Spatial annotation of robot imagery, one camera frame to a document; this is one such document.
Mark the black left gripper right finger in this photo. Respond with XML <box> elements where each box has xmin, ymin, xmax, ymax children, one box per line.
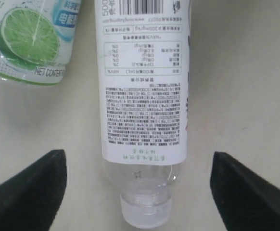
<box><xmin>210</xmin><ymin>152</ymin><xmax>280</xmax><ymax>231</ymax></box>

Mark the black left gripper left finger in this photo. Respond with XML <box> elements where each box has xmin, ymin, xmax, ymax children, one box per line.
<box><xmin>0</xmin><ymin>149</ymin><xmax>66</xmax><ymax>231</ymax></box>

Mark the floral label tea bottle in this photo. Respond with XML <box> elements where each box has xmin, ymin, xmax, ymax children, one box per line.
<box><xmin>94</xmin><ymin>0</ymin><xmax>191</xmax><ymax>230</ymax></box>

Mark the lime label drink bottle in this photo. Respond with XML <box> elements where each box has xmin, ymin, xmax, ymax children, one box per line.
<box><xmin>0</xmin><ymin>0</ymin><xmax>81</xmax><ymax>86</ymax></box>

